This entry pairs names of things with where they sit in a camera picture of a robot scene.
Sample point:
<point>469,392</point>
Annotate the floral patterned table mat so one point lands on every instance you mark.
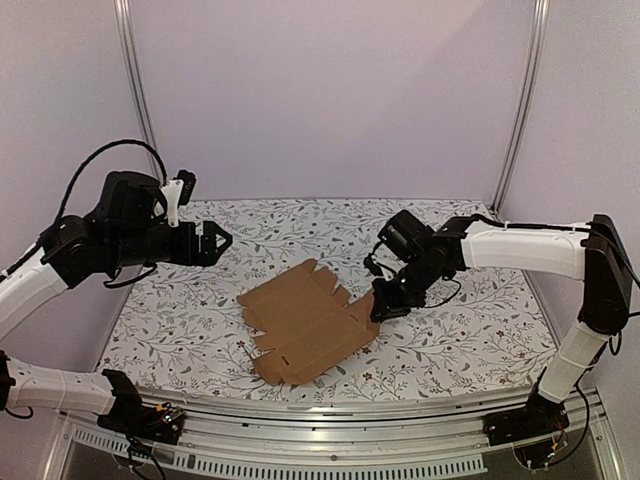
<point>181,329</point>

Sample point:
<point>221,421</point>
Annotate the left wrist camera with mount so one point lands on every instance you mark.
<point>175,193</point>

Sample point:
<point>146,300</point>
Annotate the brown cardboard box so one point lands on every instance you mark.
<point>307,323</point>

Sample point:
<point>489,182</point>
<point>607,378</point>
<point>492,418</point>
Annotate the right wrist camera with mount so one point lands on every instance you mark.
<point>380,262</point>

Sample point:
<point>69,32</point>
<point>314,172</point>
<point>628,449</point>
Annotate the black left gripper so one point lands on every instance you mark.
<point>206,255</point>

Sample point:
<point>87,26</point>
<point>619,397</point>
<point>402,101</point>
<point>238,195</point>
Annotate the aluminium front rail frame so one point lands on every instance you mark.
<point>439,438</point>

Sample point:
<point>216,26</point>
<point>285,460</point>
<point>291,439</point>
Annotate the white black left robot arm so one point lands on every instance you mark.
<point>135,223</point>

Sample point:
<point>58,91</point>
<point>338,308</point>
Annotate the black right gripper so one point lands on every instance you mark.
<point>391,293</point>

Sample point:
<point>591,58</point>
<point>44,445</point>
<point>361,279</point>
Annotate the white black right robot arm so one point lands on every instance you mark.
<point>590,254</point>

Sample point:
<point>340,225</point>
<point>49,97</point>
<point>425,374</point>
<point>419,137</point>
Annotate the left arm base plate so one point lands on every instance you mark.
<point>129,416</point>

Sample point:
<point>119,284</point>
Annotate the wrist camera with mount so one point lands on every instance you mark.
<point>380,262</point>
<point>175,193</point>

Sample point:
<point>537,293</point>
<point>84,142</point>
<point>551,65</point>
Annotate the left aluminium corner post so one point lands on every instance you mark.
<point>125,27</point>

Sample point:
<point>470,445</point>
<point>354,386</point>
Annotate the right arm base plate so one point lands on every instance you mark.
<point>537,430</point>

